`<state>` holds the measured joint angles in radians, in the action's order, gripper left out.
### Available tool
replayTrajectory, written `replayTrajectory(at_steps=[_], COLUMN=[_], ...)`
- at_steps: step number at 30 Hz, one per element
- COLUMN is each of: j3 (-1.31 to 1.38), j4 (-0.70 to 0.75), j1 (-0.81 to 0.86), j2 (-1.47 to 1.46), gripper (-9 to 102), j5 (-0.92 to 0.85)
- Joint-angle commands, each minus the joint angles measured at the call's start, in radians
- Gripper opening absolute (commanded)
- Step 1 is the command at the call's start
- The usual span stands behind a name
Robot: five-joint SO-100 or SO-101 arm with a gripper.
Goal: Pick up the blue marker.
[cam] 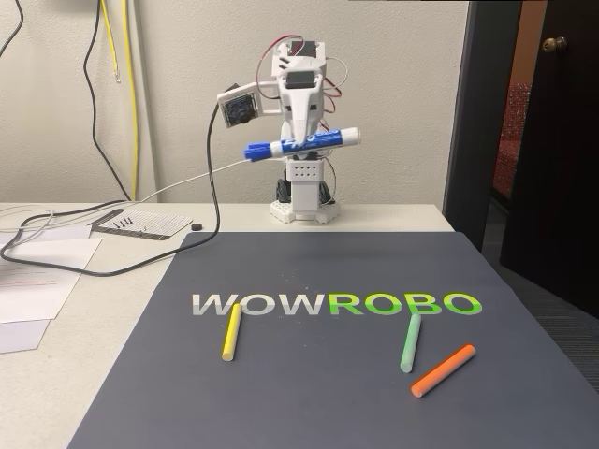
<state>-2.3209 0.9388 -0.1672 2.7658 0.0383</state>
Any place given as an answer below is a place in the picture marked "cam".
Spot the short yellow wire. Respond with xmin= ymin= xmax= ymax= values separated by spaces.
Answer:
xmin=99 ymin=0 xmax=122 ymax=84

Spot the dark door frame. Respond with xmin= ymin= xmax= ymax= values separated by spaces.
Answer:
xmin=442 ymin=0 xmax=523 ymax=256

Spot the gray WOWROBO mat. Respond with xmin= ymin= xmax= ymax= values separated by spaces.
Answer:
xmin=66 ymin=231 xmax=599 ymax=449

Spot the orange chalk stick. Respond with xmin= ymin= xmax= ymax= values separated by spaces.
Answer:
xmin=410 ymin=343 xmax=477 ymax=399

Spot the thin black wall cable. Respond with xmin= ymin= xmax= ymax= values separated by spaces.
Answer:
xmin=0 ymin=0 xmax=24 ymax=55
xmin=82 ymin=0 xmax=135 ymax=202

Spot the red upholstered seat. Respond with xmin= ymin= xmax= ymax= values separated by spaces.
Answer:
xmin=493 ymin=81 xmax=533 ymax=197

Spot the green chalk stick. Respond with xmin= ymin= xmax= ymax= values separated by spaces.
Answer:
xmin=400 ymin=313 xmax=422 ymax=374

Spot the white paper with red print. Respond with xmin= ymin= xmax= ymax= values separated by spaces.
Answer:
xmin=0 ymin=237 xmax=104 ymax=324

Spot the dark brown door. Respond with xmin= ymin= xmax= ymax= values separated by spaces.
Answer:
xmin=499 ymin=0 xmax=599 ymax=322

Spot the blank white paper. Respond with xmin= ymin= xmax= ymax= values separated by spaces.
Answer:
xmin=0 ymin=319 xmax=51 ymax=355
xmin=0 ymin=223 xmax=94 ymax=244

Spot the thin white cable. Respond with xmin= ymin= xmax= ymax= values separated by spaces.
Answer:
xmin=139 ymin=156 xmax=249 ymax=202

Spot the white gripper camera module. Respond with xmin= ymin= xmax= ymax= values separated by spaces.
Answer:
xmin=216 ymin=80 xmax=282 ymax=129

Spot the lined paper sheet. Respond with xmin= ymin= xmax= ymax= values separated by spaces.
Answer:
xmin=88 ymin=209 xmax=194 ymax=242

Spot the blue Expo marker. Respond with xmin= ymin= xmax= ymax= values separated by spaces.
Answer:
xmin=241 ymin=126 xmax=361 ymax=163

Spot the thick black camera cable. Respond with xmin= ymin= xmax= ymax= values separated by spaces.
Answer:
xmin=0 ymin=103 xmax=222 ymax=277

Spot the yellow chalk stick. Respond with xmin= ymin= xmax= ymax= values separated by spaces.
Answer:
xmin=220 ymin=302 xmax=243 ymax=362

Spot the gray cable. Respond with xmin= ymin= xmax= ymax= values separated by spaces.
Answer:
xmin=0 ymin=199 xmax=139 ymax=252

